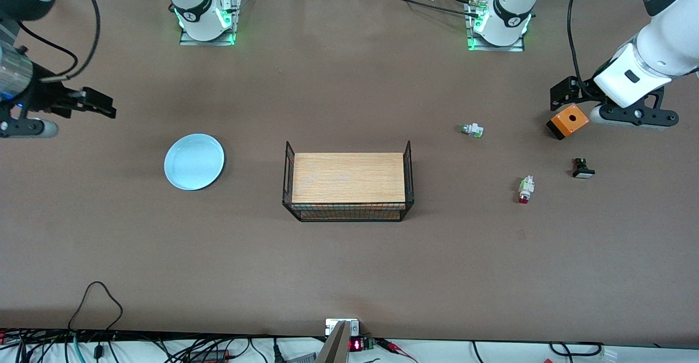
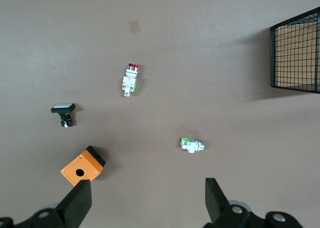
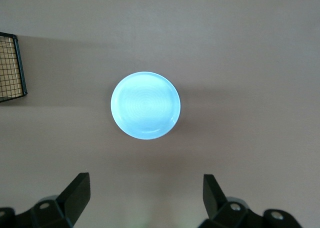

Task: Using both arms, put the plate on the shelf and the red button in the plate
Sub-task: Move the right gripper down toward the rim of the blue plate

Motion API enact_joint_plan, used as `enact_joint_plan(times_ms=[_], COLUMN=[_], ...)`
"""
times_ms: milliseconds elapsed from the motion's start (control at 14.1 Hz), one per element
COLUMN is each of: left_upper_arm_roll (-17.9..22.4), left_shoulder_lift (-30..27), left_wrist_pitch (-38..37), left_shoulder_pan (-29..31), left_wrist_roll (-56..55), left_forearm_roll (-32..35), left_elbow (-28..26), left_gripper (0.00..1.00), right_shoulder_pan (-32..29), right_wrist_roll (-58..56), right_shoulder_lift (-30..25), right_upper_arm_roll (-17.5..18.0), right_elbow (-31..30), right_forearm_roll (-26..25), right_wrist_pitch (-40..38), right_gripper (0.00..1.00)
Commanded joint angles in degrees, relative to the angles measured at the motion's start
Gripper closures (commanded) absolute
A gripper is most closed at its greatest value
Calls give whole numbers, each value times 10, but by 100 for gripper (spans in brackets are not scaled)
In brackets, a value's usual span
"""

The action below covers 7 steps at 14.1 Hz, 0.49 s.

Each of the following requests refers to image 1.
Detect light blue round plate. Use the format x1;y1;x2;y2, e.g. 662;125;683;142
164;133;225;191

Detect orange button box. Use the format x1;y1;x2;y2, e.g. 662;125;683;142
546;104;590;140

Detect black square white button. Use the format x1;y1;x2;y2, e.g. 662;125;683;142
572;157;596;179

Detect red push button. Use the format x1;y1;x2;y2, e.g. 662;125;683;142
518;175;535;205

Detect red clip test leads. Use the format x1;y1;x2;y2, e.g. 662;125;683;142
376;338;418;363

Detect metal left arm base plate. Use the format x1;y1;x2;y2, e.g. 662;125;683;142
466;0;526;53

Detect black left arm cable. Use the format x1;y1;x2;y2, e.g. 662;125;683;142
567;0;601;99

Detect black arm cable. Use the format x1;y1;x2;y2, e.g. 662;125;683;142
567;0;601;99
16;0;102;82

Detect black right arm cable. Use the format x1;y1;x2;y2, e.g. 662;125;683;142
16;0;102;82

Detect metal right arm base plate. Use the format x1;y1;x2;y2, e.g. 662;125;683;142
179;0;240;46

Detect long black table cable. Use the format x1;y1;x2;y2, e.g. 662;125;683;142
376;0;479;17

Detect thin black looped cable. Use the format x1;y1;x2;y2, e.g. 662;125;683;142
68;281;124;332

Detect black wire rack wooden top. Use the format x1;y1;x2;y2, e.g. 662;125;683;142
282;140;414;223

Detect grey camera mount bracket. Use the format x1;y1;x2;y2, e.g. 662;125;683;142
316;318;361;363

